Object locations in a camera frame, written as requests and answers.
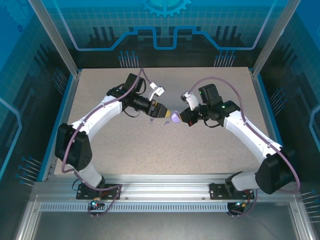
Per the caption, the purple earbud charging case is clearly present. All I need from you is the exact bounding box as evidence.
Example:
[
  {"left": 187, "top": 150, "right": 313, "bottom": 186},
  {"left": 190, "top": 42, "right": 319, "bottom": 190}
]
[{"left": 169, "top": 109, "right": 183, "bottom": 125}]

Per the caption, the small LED connector board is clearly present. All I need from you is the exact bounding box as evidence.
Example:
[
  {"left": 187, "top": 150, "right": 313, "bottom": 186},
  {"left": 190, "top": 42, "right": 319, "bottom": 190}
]
[
  {"left": 90, "top": 197, "right": 105, "bottom": 210},
  {"left": 233, "top": 199, "right": 251, "bottom": 209}
]

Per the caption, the grey metal shelf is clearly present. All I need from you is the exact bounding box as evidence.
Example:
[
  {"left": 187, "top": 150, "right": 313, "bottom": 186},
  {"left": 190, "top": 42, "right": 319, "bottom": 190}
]
[{"left": 14, "top": 194, "right": 316, "bottom": 240}]

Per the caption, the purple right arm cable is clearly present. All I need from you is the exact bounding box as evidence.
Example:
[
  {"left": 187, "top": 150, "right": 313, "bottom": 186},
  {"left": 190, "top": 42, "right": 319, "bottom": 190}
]
[{"left": 186, "top": 76, "right": 301, "bottom": 219}]

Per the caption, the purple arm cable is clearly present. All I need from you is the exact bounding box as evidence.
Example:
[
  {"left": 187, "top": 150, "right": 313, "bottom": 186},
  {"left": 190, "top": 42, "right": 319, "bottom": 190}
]
[
  {"left": 186, "top": 76, "right": 301, "bottom": 219},
  {"left": 61, "top": 67, "right": 152, "bottom": 220}
]

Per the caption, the aluminium and blue side rail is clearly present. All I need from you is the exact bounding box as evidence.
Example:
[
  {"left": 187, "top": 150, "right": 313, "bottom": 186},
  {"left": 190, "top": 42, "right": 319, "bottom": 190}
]
[
  {"left": 36, "top": 69, "right": 82, "bottom": 182},
  {"left": 249, "top": 68, "right": 301, "bottom": 182}
]

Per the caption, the long aluminium base rail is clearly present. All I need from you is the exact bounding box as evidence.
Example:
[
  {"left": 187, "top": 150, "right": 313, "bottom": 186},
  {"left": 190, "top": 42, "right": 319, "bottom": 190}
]
[{"left": 33, "top": 173, "right": 301, "bottom": 201}]

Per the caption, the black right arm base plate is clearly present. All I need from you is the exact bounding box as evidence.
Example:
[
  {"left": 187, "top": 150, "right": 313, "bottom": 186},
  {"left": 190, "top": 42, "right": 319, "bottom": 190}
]
[{"left": 209, "top": 182, "right": 256, "bottom": 201}]

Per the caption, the aluminium frame post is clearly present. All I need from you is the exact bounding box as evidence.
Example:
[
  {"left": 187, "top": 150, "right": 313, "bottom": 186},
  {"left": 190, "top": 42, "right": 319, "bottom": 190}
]
[
  {"left": 27, "top": 0, "right": 82, "bottom": 77},
  {"left": 251, "top": 0, "right": 302, "bottom": 77}
]

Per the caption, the slotted grey cable duct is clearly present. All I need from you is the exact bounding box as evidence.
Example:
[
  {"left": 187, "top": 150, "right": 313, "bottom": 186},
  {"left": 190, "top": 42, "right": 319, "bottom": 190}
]
[{"left": 39, "top": 202, "right": 230, "bottom": 213}]

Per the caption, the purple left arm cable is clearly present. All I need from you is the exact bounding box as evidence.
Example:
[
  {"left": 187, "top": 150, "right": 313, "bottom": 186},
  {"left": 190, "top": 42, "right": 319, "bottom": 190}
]
[{"left": 61, "top": 67, "right": 152, "bottom": 220}]

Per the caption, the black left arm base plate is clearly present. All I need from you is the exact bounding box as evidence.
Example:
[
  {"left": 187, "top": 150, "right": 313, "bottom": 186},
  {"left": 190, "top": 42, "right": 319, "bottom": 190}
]
[{"left": 76, "top": 183, "right": 123, "bottom": 201}]

